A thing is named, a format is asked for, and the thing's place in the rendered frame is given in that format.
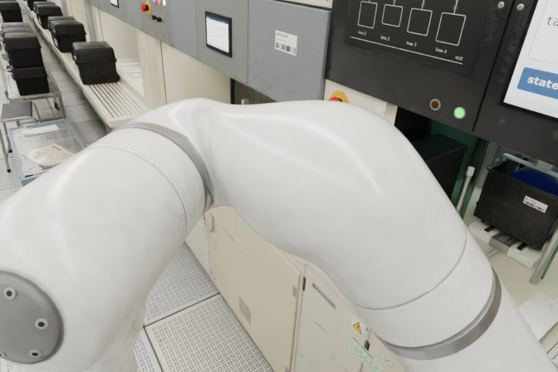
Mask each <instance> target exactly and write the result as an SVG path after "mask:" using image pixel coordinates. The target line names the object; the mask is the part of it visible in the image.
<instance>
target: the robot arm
mask: <svg viewBox="0 0 558 372"><path fill-rule="evenodd" d="M223 206H228V207H232V208H234V209H235V211H236V212H237V214H238V215H239V216H240V217H241V218H242V220H243V221H244V222H245V223H246V224H247V225H248V226H249V227H250V228H251V229H252V230H253V231H254V232H256V233H257V234H258V235H260V236H261V237H262V238H264V239H265V240H266V241H267V242H269V243H270V244H271V245H273V246H275V247H277V248H279V249H280V250H282V251H283V252H287V253H290V254H291V255H294V256H297V257H301V258H303V259H305V260H307V261H309V262H311V263H313V264H314V265H316V266H318V267H319V268H320V269H321V270H322V271H323V272H324V273H325V274H326V275H327V276H328V277H329V278H330V279H331V280H332V281H333V283H334V284H335V285H336V287H337V288H338V289H339V290H340V292H341V293H342V294H343V295H344V297H345V298H346V299H347V300H348V302H349V303H350V304H351V305H352V306H353V307H354V309H355V310H356V311H357V313H358V314H359V315H360V316H361V318H362V319H363V320H364V322H365V323H366V324H367V325H368V327H369V328H370V329H371V330H372V331H373V332H374V334H375V335H376V336H377V337H378V339H379V340H380V341H381V342H382V344H383V345H384V346H385V348H386V349H387V350H388V351H389V353H390V354H391V355H392V356H393V357H394V358H395V359H396V360H397V361H398V363H399V364H400V365H401V367H402V368H403V369H404V370H405V372H557V371H556V368H555V367H554V365H553V364H552V362H551V360H550V358H549V357H548V355H547V354H546V352H545V351H544V349H543V348H542V346H541V344H540V342H539V341H538V339H537V338H536V336H535V335H534V333H533V331H532V330H531V328H530V326H529V325H528V324H527V322H526V320H525V318H524V317H523V315H522V313H521V312H520V310H519V309H518V307H517V306H516V303H515V302H514V300H512V297H511V296H510V294H509V292H508V291H507V289H506V288H505V286H504V285H503V283H502V281H501V279H500V278H499V276H498V275H497V273H496V272H495V270H494V268H493V267H492V265H491V263H490V262H489V261H488V259H487V257H486V256H485V254H484V253H483V251H482V249H481V248H480V247H479V245H478V244H477V242H476V240H475V238H474V237H473V235H472V234H471V233H470V231H469V230H468V228H467V226H466V224H465V223H464V221H463V220H462V218H461V217H460V215H459V214H458V212H457V210H456V208H455V207H454V206H453V204H452V203H451V201H450V200H449V198H448V196H447V194H446V193H445V192H444V191H443V189H442V187H441V186H440V184H439V183H438V181H437V180H436V178H435V177H434V176H433V174H432V172H431V171H430V169H429V168H428V166H427V165H426V164H425V162H424V161H423V159H422V157H421V156H420V155H419V153H418V152H417V150H416V149H415V148H414V147H413V146H412V145H411V143H410V142H409V141H408V139H407V138H406V137H405V136H404V135H403V134H402V133H401V132H400V131H399V130H398V129H397V128H396V127H395V126H393V125H392V124H391V123H389V122H388V121H387V120H386V119H385V118H383V117H381V116H380V115H377V114H375V113H374V112H373V111H370V110H367V109H366V108H363V107H360V106H357V105H353V104H349V103H345V102H340V101H333V100H297V101H287V102H277V103H268V104H258V105H230V104H224V103H221V102H218V101H215V100H210V99H205V98H193V99H187V100H180V101H176V102H174V103H170V104H167V105H163V106H160V107H158V108H155V109H153V110H150V111H148V112H145V113H143V114H142V115H139V116H137V117H135V118H134V119H132V120H130V121H128V122H127V123H125V124H123V125H122V126H121V127H119V128H117V129H116V130H114V131H112V132H110V133H109V134H108V135H106V136H105V137H103V138H101V139H99V140H97V141H96V142H95V143H93V144H91V145H90V146H88V147H86V148H85V149H83V150H82V151H80V152H79V153H77V154H75V155H73V156H71V157H70V158H69V159H67V160H65V161H64V162H62V163H60V164H58V165H57V166H56V167H54V168H52V169H50V170H49V171H47V172H46V173H44V174H43V175H41V176H40V177H38V178H37V179H35V180H33V181H31V182H30V183H29V184H27V185H26V186H24V187H22V188H20V189H19V190H18V191H16V192H15V193H14V194H13V195H11V196H10V197H9V198H7V199H5V200H4V201H3V202H2V203H0V359H2V360H5V361H7V362H9V363H11V364H13V365H14V366H13V367H12V369H11V370H10V372H137V363H136V358H135V353H134V351H133V348H134V346H135V343H136V341H137V339H138V337H139V335H140V332H141V330H142V327H143V324H144V317H145V299H146V297H147V296H148V294H149V293H150V291H151V290H152V288H153V286H154V284H155V283H156V282H157V281H158V279H159V277H160V275H161V274H162V272H163V271H164V269H165V268H166V267H167V265H168V264H169V262H170V261H171V259H172V258H173V256H174V254H175V253H176V252H177V251H178V249H179V248H180V246H181V245H182V243H183V242H184V240H185V239H186V237H187V236H188V235H189V234H190V232H191V231H192V229H193V227H194V226H195V225H196V223H197V222H198V220H199V219H200V218H201V217H202V215H203V214H204V213H206V212H207V211H208V210H210V209H212V208H216V207H223Z"/></svg>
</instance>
